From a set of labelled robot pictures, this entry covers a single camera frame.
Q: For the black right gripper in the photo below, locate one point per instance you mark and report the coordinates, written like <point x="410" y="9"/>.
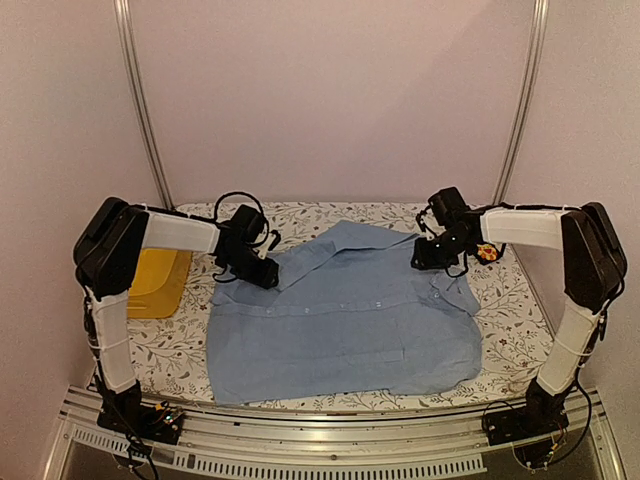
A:
<point x="427" y="262"/>

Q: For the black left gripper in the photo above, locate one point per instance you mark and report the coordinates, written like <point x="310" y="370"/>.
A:
<point x="265" y="278"/>

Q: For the yellow orange plush flower brooch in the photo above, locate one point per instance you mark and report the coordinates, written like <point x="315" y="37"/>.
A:
<point x="487" y="253"/>

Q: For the light blue shirt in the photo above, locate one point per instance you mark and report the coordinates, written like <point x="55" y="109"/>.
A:
<point x="349" y="314"/>

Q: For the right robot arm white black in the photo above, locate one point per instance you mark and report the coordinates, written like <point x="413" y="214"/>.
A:
<point x="594" y="268"/>

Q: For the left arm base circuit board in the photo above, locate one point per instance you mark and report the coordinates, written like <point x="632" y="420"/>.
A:
<point x="160" y="424"/>

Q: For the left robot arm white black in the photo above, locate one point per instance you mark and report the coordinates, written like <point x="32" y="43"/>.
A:
<point x="106" y="258"/>

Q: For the black display box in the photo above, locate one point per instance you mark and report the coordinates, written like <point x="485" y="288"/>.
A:
<point x="500" y="247"/>

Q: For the floral white tablecloth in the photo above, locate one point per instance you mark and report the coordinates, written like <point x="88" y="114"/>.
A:
<point x="168" y="355"/>

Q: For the yellow plastic basket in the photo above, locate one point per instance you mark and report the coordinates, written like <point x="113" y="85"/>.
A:
<point x="158" y="284"/>

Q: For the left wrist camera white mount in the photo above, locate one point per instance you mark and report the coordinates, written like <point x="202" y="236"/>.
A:
<point x="272" y="239"/>

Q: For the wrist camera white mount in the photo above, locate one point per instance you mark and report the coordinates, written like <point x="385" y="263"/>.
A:
<point x="272" y="239"/>
<point x="422" y="222"/>

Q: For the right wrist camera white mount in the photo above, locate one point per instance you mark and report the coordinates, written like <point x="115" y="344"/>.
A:
<point x="422" y="222"/>

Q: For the right aluminium frame post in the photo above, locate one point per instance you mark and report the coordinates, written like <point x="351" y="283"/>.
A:
<point x="526" y="93"/>

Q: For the aluminium frame post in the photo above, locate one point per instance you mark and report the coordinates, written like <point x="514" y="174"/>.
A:
<point x="133" y="71"/>
<point x="526" y="93"/>

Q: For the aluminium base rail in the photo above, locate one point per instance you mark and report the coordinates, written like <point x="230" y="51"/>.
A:
<point x="258" y="443"/>

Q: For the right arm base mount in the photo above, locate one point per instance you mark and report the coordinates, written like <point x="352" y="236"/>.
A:
<point x="510" y="425"/>

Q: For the left aluminium frame post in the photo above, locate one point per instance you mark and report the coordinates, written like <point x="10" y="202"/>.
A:
<point x="133" y="71"/>

